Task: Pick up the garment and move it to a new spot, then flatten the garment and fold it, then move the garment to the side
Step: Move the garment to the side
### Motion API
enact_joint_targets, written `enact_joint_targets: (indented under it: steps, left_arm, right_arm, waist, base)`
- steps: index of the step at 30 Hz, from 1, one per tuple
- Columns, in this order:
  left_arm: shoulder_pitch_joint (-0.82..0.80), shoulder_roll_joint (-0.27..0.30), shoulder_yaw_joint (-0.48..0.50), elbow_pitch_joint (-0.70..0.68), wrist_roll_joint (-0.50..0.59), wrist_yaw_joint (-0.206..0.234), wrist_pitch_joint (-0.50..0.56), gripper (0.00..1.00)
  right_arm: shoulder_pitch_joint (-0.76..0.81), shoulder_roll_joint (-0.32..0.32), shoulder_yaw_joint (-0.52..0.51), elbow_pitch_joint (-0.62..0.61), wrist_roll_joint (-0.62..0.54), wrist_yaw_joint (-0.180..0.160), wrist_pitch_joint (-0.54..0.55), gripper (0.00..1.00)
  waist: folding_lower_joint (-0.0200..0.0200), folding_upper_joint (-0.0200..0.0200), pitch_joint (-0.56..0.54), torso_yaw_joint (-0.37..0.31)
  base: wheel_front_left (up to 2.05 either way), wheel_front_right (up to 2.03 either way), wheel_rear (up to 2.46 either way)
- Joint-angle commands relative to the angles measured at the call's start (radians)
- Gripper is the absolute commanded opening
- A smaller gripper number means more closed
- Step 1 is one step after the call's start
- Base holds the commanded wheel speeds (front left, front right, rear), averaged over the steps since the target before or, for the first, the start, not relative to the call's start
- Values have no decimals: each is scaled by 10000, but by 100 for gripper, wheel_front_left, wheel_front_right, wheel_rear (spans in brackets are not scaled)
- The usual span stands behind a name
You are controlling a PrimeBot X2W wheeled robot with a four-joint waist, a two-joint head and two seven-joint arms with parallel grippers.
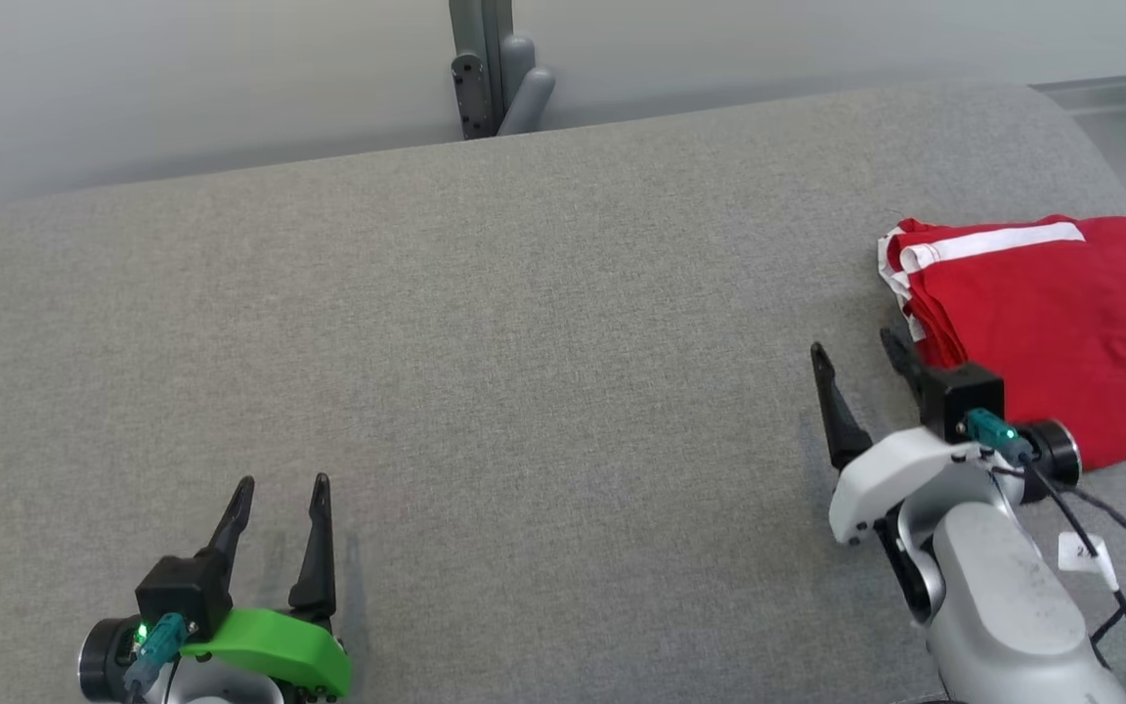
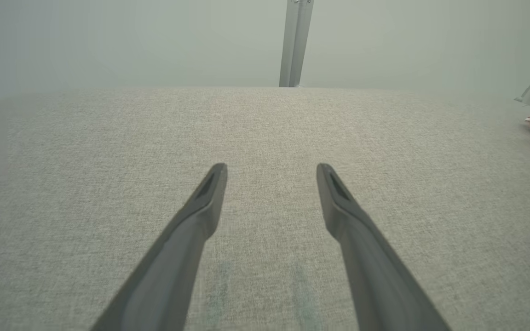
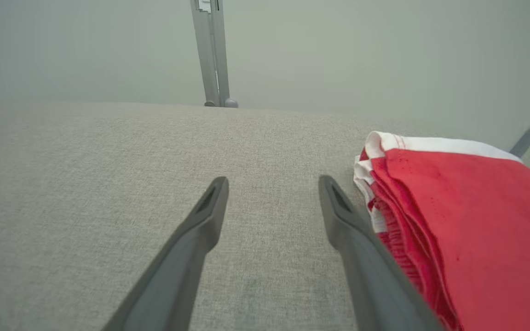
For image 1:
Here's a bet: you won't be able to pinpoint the dark perforated post bracket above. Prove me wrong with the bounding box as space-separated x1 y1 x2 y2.
452 54 489 140

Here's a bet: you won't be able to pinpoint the grey fabric sofa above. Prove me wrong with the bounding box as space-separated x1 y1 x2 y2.
0 80 1126 704

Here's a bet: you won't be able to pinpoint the grey partition base rail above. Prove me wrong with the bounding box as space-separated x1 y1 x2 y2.
1037 70 1126 110

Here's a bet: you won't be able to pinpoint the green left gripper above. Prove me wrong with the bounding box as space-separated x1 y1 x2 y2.
177 473 354 700

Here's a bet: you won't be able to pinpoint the red shorts with white stripe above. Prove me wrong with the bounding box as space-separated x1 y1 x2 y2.
900 221 1126 472

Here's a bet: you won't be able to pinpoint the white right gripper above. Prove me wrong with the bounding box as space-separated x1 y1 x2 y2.
810 328 990 548

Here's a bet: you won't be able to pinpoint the right black cable teal plug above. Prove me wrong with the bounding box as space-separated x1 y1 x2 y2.
964 409 1126 704

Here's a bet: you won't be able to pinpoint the white paper cable tag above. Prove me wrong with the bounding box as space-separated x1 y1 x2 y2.
1057 531 1121 593

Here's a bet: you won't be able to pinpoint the grey rounded tube foot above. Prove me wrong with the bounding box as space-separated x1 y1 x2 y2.
499 36 556 136

